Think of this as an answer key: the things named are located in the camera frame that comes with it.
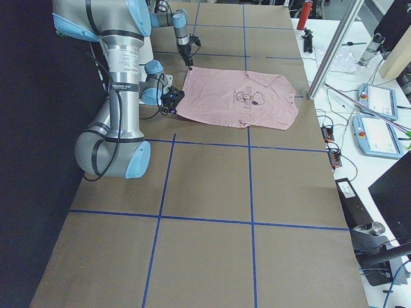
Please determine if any pink printed t-shirt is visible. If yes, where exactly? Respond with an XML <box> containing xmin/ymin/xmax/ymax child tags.
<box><xmin>177</xmin><ymin>67</ymin><xmax>299</xmax><ymax>130</ymax></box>

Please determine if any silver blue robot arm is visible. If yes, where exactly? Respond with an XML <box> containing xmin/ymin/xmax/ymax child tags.
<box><xmin>148</xmin><ymin>1</ymin><xmax>201</xmax><ymax>71</ymax></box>
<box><xmin>53</xmin><ymin>1</ymin><xmax>168</xmax><ymax>178</ymax></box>

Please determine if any aluminium frame post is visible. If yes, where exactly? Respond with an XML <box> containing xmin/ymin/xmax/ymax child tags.
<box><xmin>308</xmin><ymin>0</ymin><xmax>364</xmax><ymax>100</ymax></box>

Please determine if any far teach pendant tablet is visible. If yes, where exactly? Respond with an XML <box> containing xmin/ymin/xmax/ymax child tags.
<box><xmin>358</xmin><ymin>83</ymin><xmax>398</xmax><ymax>121</ymax></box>

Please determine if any near teach pendant tablet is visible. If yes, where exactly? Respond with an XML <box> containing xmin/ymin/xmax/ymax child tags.
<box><xmin>351</xmin><ymin>115</ymin><xmax>403</xmax><ymax>160</ymax></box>

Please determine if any black box with label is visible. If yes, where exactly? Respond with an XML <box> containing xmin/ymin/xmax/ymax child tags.
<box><xmin>335</xmin><ymin>178</ymin><xmax>372</xmax><ymax>229</ymax></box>

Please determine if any black monitor near right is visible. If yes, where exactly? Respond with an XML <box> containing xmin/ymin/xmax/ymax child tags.
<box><xmin>369</xmin><ymin>152</ymin><xmax>410</xmax><ymax>244</ymax></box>

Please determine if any black orange connector strip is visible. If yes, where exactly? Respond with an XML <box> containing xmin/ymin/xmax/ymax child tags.
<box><xmin>320</xmin><ymin>126</ymin><xmax>342</xmax><ymax>170</ymax></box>

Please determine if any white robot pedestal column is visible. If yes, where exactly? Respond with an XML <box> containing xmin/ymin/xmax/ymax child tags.
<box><xmin>137</xmin><ymin>25</ymin><xmax>173</xmax><ymax>105</ymax></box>

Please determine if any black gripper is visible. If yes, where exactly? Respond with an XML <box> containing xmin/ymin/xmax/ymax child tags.
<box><xmin>178</xmin><ymin>44</ymin><xmax>193</xmax><ymax>71</ymax></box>
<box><xmin>161</xmin><ymin>102</ymin><xmax>178</xmax><ymax>114</ymax></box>

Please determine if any red water bottle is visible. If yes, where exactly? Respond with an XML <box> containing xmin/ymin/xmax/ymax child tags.
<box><xmin>297</xmin><ymin>0</ymin><xmax>313</xmax><ymax>31</ymax></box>

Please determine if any black monitor stand clamp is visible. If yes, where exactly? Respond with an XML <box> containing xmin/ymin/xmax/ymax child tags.
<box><xmin>350</xmin><ymin>222</ymin><xmax>410</xmax><ymax>286</ymax></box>

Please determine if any long reacher grabber stick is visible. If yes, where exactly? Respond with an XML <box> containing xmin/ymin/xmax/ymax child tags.
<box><xmin>324</xmin><ymin>83</ymin><xmax>411</xmax><ymax>140</ymax></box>

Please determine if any teach pendant tablet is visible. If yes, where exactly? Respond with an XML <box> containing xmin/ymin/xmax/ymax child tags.
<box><xmin>351</xmin><ymin>115</ymin><xmax>403</xmax><ymax>160</ymax></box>
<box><xmin>358</xmin><ymin>83</ymin><xmax>398</xmax><ymax>121</ymax></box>

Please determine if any black folded tripod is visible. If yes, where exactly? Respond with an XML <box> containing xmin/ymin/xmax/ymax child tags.
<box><xmin>302</xmin><ymin>28</ymin><xmax>313</xmax><ymax>53</ymax></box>

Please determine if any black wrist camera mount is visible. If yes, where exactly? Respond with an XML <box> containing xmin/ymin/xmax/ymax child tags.
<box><xmin>189</xmin><ymin>34</ymin><xmax>201</xmax><ymax>47</ymax></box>
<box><xmin>162</xmin><ymin>86</ymin><xmax>185</xmax><ymax>105</ymax></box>

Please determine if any clear drinking bottle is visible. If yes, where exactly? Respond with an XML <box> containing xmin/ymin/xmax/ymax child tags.
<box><xmin>358</xmin><ymin>33</ymin><xmax>385</xmax><ymax>67</ymax></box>

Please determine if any clear plastic bag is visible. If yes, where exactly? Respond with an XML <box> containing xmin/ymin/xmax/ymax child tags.
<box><xmin>313</xmin><ymin>44</ymin><xmax>358</xmax><ymax>73</ymax></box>

